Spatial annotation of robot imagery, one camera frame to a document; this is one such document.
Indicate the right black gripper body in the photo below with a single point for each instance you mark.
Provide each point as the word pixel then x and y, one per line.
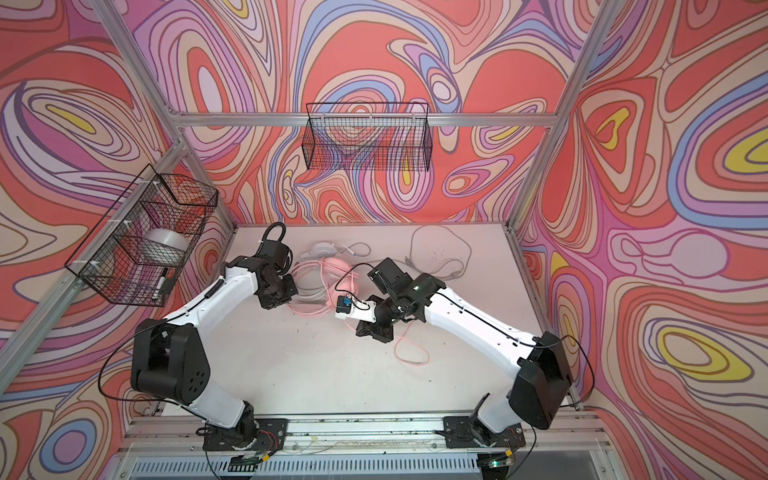
pixel 387 314

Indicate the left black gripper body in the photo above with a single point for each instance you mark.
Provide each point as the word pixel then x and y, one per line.
pixel 282 291

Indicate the pink cat-ear headphones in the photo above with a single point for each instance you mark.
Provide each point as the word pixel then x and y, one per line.
pixel 348 285

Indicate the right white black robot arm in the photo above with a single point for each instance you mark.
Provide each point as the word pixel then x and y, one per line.
pixel 536 364

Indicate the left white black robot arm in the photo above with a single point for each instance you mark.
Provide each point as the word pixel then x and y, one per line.
pixel 169 359

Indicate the white headphones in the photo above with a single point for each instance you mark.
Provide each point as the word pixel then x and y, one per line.
pixel 321 249

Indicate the black marker in basket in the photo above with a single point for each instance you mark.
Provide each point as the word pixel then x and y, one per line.
pixel 165 285

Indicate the white tape roll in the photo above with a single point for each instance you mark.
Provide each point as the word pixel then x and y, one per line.
pixel 164 247

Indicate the black wire basket left wall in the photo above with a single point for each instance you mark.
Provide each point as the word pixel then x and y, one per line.
pixel 115 267

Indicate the black wire basket wall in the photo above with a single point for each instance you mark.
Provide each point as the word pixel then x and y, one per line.
pixel 115 267
pixel 367 136

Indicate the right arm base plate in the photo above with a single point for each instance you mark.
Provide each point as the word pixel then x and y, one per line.
pixel 464 432

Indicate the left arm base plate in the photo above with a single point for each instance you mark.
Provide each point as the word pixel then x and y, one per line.
pixel 246 435

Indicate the black wire basket back wall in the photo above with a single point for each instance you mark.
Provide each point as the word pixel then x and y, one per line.
pixel 367 136

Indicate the aluminium front rail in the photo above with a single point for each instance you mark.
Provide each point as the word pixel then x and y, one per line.
pixel 411 432

